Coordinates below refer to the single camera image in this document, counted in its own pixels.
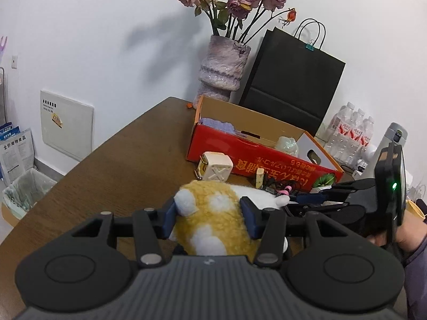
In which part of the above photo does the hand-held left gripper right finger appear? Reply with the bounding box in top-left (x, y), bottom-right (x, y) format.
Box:
top-left (239, 197), bottom-right (337, 269)

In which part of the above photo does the bundle of cables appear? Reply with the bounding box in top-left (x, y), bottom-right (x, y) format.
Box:
top-left (263, 177), bottom-right (301, 205)

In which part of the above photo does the clear plastic cup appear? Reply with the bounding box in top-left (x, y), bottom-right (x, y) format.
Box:
top-left (315, 123), bottom-right (331, 145)

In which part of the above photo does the yellow and white plush toy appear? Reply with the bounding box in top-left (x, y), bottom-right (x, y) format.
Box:
top-left (168, 180), bottom-right (291, 264)

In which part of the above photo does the black paper bag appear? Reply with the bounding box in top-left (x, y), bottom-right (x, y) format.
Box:
top-left (238, 18), bottom-right (346, 137)

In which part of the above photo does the white wall panel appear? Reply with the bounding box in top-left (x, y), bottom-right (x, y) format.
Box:
top-left (40, 89), bottom-right (95, 162)

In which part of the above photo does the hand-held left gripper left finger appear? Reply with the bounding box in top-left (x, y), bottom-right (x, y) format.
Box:
top-left (72, 197), bottom-right (177, 268)

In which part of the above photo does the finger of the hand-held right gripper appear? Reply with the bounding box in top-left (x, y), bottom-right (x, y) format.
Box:
top-left (295, 178), bottom-right (377, 205)
top-left (283, 204), bottom-right (366, 222)

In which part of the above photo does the white cube charger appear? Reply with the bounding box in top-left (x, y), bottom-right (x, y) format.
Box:
top-left (194, 151), bottom-right (234, 183)

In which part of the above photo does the stack of printed brochures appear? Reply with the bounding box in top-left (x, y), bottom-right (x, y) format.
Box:
top-left (0, 123), bottom-right (35, 185)

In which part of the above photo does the lined cardboard trash bin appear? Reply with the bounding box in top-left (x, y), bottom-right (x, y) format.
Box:
top-left (2, 168), bottom-right (57, 227)

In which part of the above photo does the pack of water bottles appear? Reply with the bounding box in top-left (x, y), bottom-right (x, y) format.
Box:
top-left (325, 102), bottom-right (376, 170)

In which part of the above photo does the white thermos flask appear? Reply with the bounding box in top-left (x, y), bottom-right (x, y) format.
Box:
top-left (377, 122), bottom-right (408, 161)

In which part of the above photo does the yellow mug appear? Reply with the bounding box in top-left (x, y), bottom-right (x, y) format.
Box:
top-left (405, 199), bottom-right (427, 220)

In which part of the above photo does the mottled purple ceramic vase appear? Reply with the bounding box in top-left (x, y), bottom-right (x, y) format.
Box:
top-left (194, 35), bottom-right (251, 102)

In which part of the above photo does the red cardboard box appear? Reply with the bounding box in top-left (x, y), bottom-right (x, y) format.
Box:
top-left (186, 95), bottom-right (345, 194)

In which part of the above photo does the wooden desktop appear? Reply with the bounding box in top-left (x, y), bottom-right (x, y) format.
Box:
top-left (0, 97), bottom-right (367, 267)

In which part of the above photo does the pale green round item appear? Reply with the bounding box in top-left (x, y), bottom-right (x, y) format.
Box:
top-left (275, 136), bottom-right (299, 155)

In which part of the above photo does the person's right forearm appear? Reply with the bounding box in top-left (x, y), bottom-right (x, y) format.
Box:
top-left (367, 222), bottom-right (427, 320)

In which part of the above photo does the purple cloth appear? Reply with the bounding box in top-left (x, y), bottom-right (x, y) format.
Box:
top-left (199, 117), bottom-right (248, 138)

